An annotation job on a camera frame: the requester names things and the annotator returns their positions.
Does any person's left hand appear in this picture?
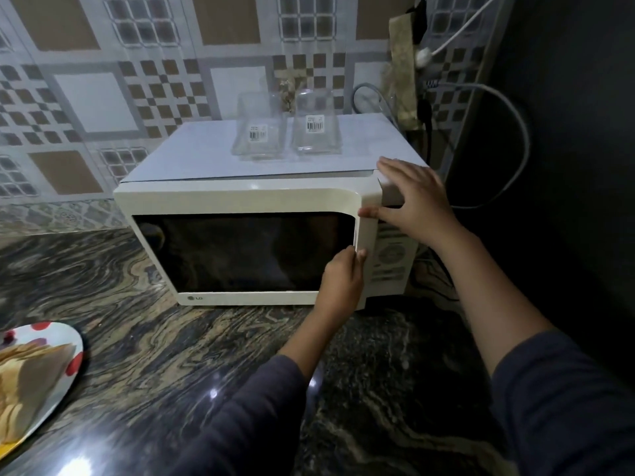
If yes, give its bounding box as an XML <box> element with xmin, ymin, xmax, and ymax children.
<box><xmin>317</xmin><ymin>245</ymin><xmax>368</xmax><ymax>319</ymax></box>

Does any sliced bread sandwich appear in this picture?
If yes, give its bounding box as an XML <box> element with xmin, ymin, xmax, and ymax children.
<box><xmin>0</xmin><ymin>341</ymin><xmax>76</xmax><ymax>443</ymax></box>

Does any white plate with red dots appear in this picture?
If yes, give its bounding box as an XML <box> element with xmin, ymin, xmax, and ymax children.
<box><xmin>0</xmin><ymin>321</ymin><xmax>84</xmax><ymax>460</ymax></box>

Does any taped wall socket board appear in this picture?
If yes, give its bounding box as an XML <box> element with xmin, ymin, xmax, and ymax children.
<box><xmin>387</xmin><ymin>14</ymin><xmax>428</xmax><ymax>131</ymax></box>

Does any white microwave oven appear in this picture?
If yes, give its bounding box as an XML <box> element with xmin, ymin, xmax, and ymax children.
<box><xmin>113</xmin><ymin>113</ymin><xmax>430</xmax><ymax>311</ymax></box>

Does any clear glass container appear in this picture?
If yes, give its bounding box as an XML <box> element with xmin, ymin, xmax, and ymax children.
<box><xmin>232</xmin><ymin>90</ymin><xmax>288</xmax><ymax>161</ymax></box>
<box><xmin>290</xmin><ymin>87</ymin><xmax>344</xmax><ymax>155</ymax></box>

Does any white power cable with plug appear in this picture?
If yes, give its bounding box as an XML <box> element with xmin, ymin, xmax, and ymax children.
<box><xmin>415</xmin><ymin>0</ymin><xmax>503</xmax><ymax>71</ymax></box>

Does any thin grey cable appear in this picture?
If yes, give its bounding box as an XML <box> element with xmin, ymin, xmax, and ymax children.
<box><xmin>351</xmin><ymin>82</ymin><xmax>399</xmax><ymax>120</ymax></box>

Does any grey looped cable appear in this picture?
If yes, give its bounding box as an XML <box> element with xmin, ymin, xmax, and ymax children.
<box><xmin>431</xmin><ymin>82</ymin><xmax>531</xmax><ymax>211</ymax></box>

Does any person's right hand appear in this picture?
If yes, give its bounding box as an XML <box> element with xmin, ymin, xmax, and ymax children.
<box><xmin>358</xmin><ymin>156</ymin><xmax>465</xmax><ymax>249</ymax></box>

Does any person's right forearm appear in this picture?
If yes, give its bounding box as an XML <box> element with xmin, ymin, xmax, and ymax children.
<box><xmin>436</xmin><ymin>227</ymin><xmax>635</xmax><ymax>476</ymax></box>

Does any person's left forearm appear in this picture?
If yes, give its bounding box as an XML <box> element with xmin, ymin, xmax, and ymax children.
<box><xmin>166</xmin><ymin>306</ymin><xmax>349</xmax><ymax>476</ymax></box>

